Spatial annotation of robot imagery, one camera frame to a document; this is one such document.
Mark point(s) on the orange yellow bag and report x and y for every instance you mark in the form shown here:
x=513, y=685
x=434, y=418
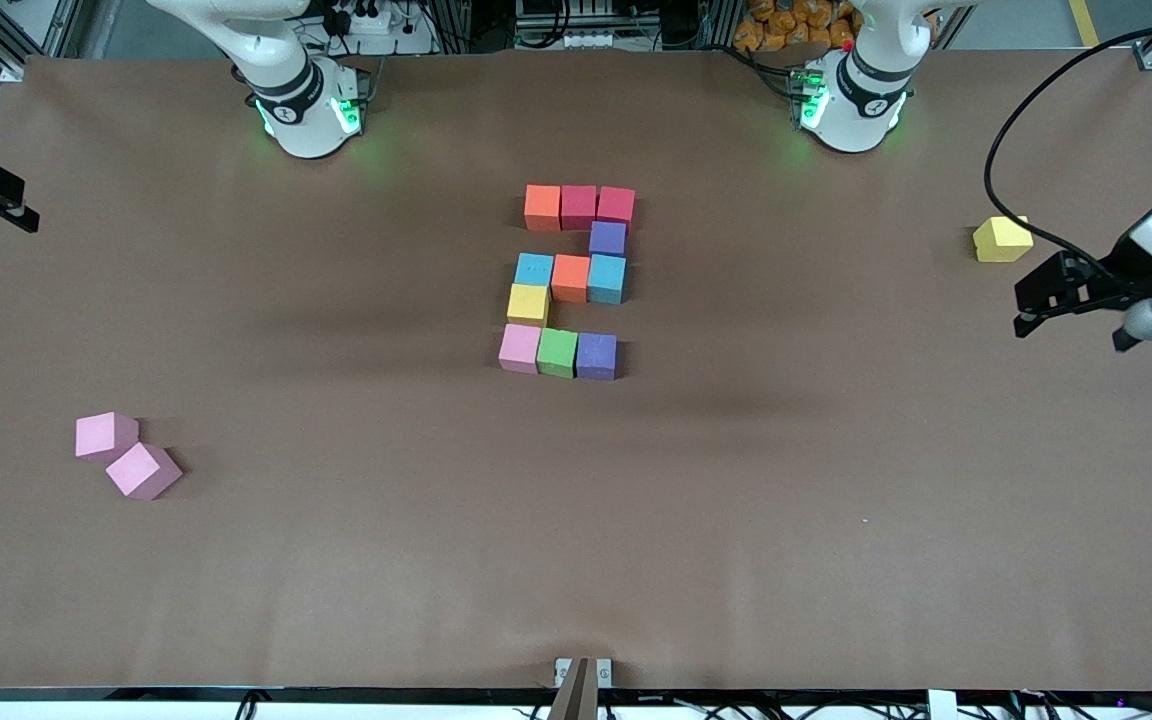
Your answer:
x=786, y=25

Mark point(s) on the white power strip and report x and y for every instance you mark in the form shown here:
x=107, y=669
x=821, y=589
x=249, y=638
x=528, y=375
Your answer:
x=371, y=22

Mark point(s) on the white table edge bracket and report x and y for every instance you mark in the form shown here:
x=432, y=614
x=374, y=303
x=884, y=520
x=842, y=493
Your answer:
x=561, y=667

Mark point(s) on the pink foam cube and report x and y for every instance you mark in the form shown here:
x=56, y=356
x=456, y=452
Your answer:
x=143, y=470
x=519, y=348
x=106, y=435

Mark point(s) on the green foam cube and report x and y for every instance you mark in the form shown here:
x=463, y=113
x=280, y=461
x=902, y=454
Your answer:
x=557, y=352

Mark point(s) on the cyan foam cube with dots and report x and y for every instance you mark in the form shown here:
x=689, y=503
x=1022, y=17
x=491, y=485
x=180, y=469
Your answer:
x=534, y=268

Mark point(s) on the yellow foam cube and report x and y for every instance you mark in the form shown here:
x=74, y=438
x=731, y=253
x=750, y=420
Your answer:
x=1002, y=238
x=527, y=303

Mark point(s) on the white label tag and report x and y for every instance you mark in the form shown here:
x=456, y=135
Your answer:
x=941, y=706

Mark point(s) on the cyan foam cube corner notch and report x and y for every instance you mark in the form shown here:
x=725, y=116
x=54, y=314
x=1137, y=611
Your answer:
x=607, y=279

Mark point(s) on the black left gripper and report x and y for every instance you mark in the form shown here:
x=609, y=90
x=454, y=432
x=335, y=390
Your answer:
x=1112, y=277

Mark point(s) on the orange foam cube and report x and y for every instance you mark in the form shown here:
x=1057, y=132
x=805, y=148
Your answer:
x=570, y=277
x=542, y=207

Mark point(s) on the red foam cube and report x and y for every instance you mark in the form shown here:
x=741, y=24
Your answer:
x=616, y=205
x=578, y=205

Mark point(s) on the brown pointed bar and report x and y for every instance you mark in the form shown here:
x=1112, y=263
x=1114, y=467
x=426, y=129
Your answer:
x=576, y=700

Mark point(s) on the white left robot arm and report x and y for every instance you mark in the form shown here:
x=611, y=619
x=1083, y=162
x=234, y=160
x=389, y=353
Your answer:
x=866, y=90

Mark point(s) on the purple foam cube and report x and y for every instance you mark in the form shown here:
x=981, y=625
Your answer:
x=596, y=355
x=608, y=238

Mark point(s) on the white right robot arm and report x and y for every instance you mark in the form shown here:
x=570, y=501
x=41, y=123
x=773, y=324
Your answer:
x=301, y=100

